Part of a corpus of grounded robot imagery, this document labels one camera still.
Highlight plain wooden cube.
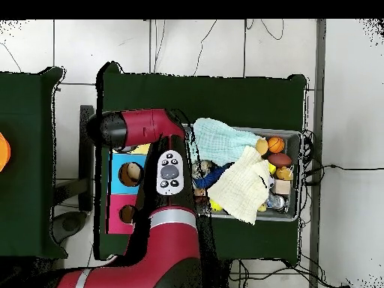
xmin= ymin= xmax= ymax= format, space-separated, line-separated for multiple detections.
xmin=271 ymin=178 xmax=293 ymax=195

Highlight cream waffle cloth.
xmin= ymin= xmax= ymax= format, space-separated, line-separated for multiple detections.
xmin=208 ymin=145 xmax=271 ymax=226

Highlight small brown football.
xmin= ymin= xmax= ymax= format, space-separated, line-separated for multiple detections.
xmin=266 ymin=152 xmax=293 ymax=169

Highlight crushed silver can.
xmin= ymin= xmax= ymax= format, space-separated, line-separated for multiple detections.
xmin=191 ymin=160 xmax=215 ymax=179

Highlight thin black floor cable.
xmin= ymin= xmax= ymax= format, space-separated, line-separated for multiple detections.
xmin=193 ymin=19 xmax=218 ymax=77
xmin=259 ymin=19 xmax=285 ymax=41

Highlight shallow wire mesh bin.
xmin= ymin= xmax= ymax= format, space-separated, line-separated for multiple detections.
xmin=182 ymin=121 xmax=303 ymax=223

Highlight black upright panel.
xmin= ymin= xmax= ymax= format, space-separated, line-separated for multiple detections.
xmin=78 ymin=104 xmax=96 ymax=212

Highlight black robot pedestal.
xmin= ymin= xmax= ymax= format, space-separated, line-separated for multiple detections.
xmin=206 ymin=257 xmax=233 ymax=288

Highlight peach foam ball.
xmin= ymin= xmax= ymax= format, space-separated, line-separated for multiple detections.
xmin=254 ymin=137 xmax=269 ymax=156

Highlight dark green table cloth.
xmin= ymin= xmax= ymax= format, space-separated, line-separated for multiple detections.
xmin=94 ymin=61 xmax=308 ymax=266
xmin=0 ymin=66 xmax=68 ymax=260

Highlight mint waffle cloth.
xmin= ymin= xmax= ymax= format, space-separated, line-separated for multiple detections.
xmin=191 ymin=117 xmax=263 ymax=167

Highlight blue fluffy cloth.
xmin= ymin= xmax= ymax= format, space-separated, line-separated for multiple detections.
xmin=193 ymin=163 xmax=233 ymax=188

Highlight orange object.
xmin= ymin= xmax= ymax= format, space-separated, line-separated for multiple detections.
xmin=0 ymin=131 xmax=12 ymax=173

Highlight wooden box with three holes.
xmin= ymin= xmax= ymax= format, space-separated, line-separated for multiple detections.
xmin=106 ymin=142 xmax=151 ymax=236

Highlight small orange basketball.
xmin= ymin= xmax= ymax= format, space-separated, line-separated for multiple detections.
xmin=267 ymin=136 xmax=287 ymax=155

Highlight black power cable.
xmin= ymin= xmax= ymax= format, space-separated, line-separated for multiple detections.
xmin=301 ymin=163 xmax=384 ymax=187

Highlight grey round stand base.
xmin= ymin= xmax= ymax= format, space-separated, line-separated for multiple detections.
xmin=51 ymin=210 xmax=89 ymax=245

